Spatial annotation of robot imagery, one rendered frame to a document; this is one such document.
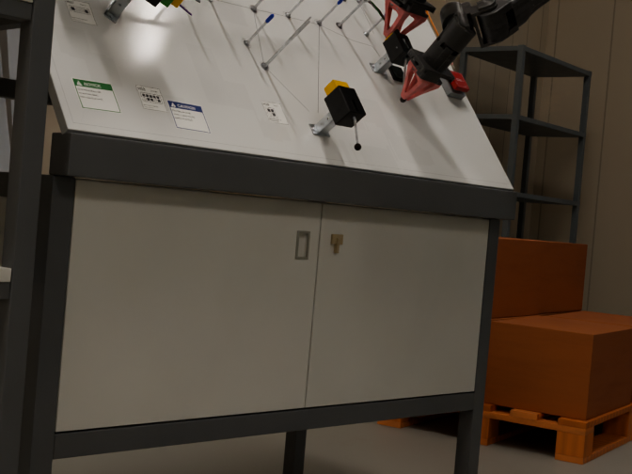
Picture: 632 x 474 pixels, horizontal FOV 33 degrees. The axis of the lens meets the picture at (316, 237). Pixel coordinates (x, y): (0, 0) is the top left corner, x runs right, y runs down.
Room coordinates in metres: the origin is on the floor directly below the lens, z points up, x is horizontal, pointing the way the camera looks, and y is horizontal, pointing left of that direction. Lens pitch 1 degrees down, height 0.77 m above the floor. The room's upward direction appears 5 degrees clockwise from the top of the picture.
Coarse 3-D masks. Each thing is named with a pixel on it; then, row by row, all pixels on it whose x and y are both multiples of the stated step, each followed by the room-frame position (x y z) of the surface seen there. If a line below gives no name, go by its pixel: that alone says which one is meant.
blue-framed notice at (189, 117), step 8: (168, 104) 1.79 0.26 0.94; (176, 104) 1.80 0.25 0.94; (184, 104) 1.81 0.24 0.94; (192, 104) 1.83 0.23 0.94; (176, 112) 1.79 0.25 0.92; (184, 112) 1.80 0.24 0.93; (192, 112) 1.82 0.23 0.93; (200, 112) 1.83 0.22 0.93; (176, 120) 1.78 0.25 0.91; (184, 120) 1.79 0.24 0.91; (192, 120) 1.80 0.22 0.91; (200, 120) 1.82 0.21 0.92; (184, 128) 1.78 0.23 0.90; (192, 128) 1.79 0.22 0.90; (200, 128) 1.81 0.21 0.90; (208, 128) 1.82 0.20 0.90
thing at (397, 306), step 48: (336, 240) 2.06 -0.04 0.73; (384, 240) 2.17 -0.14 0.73; (432, 240) 2.29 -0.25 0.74; (480, 240) 2.41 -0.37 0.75; (336, 288) 2.08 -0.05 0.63; (384, 288) 2.18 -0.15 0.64; (432, 288) 2.30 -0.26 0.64; (480, 288) 2.42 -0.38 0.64; (336, 336) 2.09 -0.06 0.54; (384, 336) 2.19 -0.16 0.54; (432, 336) 2.31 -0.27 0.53; (336, 384) 2.10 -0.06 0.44; (384, 384) 2.20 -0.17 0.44; (432, 384) 2.32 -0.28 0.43
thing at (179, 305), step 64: (128, 192) 1.72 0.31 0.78; (192, 192) 1.81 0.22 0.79; (128, 256) 1.73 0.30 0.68; (192, 256) 1.82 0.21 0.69; (256, 256) 1.93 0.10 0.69; (64, 320) 1.65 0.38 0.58; (128, 320) 1.73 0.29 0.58; (192, 320) 1.83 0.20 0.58; (256, 320) 1.93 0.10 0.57; (64, 384) 1.65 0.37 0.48; (128, 384) 1.74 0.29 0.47; (192, 384) 1.84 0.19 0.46; (256, 384) 1.94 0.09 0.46
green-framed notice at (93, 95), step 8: (72, 80) 1.66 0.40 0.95; (80, 80) 1.68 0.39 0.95; (88, 80) 1.69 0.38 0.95; (80, 88) 1.66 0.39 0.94; (88, 88) 1.68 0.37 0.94; (96, 88) 1.69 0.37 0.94; (104, 88) 1.70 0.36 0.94; (112, 88) 1.71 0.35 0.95; (80, 96) 1.65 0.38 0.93; (88, 96) 1.67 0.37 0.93; (96, 96) 1.68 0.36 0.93; (104, 96) 1.69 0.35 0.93; (112, 96) 1.70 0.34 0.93; (88, 104) 1.66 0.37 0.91; (96, 104) 1.67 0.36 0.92; (104, 104) 1.68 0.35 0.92; (112, 104) 1.69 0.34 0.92; (112, 112) 1.68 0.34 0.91; (120, 112) 1.70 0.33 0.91
